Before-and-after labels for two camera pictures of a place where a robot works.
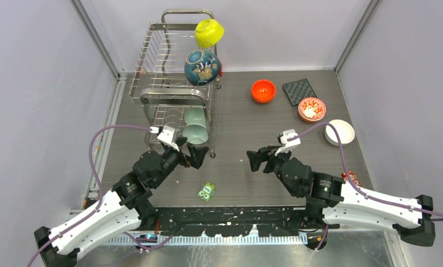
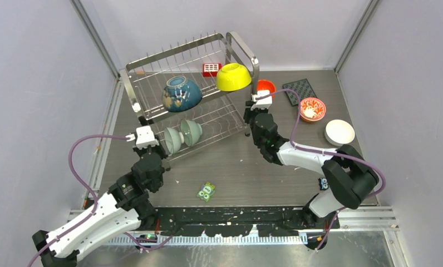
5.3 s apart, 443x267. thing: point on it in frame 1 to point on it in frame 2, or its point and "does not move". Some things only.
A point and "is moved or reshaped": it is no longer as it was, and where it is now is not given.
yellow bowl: (208, 32) to (232, 77)
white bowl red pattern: (311, 109) does not move
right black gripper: (264, 154) to (247, 112)
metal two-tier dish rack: (167, 96) is moved or reshaped
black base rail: (236, 221) does not move
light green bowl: (196, 134) to (173, 139)
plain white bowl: (345, 131) does not move
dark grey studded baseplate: (298, 90) does not move
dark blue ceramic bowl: (202, 67) to (181, 94)
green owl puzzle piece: (207, 190) does not move
